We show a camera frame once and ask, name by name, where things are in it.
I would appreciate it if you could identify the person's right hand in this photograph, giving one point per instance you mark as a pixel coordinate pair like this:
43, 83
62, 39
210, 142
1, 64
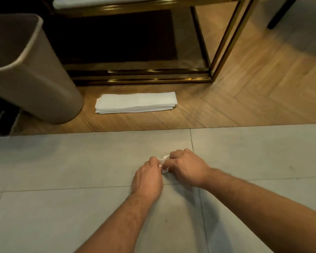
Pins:
187, 169

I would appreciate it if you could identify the person's left hand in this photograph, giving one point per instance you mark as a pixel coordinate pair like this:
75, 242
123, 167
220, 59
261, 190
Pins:
147, 179

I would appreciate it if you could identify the person's right fingers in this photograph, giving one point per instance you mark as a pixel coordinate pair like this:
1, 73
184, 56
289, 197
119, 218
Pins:
173, 158

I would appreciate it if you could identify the person's left fingers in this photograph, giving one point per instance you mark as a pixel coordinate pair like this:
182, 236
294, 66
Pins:
155, 163

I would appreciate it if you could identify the small white tissue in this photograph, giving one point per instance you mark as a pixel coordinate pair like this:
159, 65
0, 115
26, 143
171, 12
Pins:
164, 163

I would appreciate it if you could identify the person's left forearm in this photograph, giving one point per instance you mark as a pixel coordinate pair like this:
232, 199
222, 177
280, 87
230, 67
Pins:
119, 223

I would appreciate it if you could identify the person's right forearm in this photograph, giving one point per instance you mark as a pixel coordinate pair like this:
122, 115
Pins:
266, 216

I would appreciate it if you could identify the folded white towel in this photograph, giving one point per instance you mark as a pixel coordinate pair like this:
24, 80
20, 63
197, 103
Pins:
137, 103

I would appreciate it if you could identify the beige waste bin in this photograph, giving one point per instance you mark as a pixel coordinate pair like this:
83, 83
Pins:
29, 68

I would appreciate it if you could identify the dark furniture leg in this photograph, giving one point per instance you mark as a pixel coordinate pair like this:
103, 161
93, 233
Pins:
280, 13

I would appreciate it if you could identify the gold metal frame stand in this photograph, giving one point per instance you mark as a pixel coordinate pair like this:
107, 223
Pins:
152, 39

